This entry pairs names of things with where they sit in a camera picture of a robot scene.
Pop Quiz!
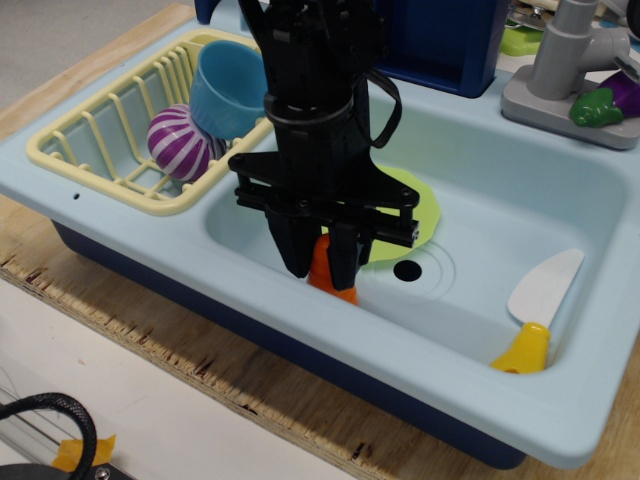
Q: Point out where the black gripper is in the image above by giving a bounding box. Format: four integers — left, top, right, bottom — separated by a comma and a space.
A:
229, 92, 419, 291

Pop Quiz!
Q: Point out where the orange toy carrot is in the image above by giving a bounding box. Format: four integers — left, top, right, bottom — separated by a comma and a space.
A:
306, 234, 359, 306

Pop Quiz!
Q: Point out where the light green plastic plate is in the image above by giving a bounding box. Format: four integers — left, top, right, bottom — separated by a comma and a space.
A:
369, 166, 441, 262

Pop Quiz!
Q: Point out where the purple white striped ball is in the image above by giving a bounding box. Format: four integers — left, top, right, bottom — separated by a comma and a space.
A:
146, 103, 227, 182

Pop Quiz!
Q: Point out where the blue plastic cup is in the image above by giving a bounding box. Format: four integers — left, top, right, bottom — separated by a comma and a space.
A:
190, 40, 267, 140

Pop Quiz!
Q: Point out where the wooden board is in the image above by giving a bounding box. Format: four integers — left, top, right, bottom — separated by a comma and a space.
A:
1, 1, 639, 479

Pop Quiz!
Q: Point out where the light blue toy sink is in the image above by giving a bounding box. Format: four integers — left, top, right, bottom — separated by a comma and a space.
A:
0, 9, 640, 470

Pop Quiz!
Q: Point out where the cream yellow dish rack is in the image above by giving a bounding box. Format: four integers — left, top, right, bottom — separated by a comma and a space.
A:
26, 29, 258, 216

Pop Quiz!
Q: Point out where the white yellow toy knife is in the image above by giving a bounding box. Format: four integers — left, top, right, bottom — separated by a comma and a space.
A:
490, 249, 585, 374

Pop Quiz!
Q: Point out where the dark blue plastic box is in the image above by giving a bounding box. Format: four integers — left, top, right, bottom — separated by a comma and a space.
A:
195, 1, 508, 109

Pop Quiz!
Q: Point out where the lime green toy dish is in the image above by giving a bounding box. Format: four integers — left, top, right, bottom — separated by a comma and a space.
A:
500, 26, 543, 57

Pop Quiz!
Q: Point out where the grey toy faucet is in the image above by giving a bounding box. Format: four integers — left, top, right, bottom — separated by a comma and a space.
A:
500, 1, 639, 150

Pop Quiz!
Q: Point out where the purple green toy eggplant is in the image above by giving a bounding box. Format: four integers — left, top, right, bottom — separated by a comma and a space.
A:
569, 71, 639, 128

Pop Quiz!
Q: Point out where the yellow tape piece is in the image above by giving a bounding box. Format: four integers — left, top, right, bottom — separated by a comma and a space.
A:
51, 435, 117, 473

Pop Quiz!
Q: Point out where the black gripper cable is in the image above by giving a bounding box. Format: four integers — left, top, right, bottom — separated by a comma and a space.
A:
367, 69, 403, 150

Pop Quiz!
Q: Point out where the black braided cable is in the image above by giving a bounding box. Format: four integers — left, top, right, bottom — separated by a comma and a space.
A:
0, 391, 98, 480

